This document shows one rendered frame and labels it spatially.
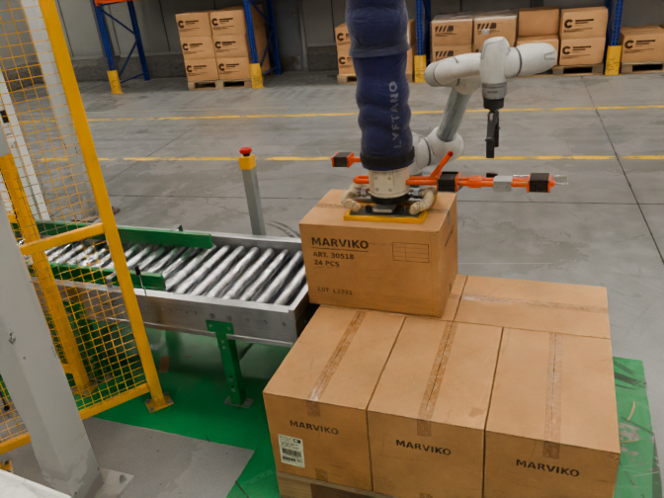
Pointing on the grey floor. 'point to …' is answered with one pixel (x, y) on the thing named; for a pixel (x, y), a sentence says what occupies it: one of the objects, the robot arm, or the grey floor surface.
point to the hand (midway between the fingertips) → (492, 149)
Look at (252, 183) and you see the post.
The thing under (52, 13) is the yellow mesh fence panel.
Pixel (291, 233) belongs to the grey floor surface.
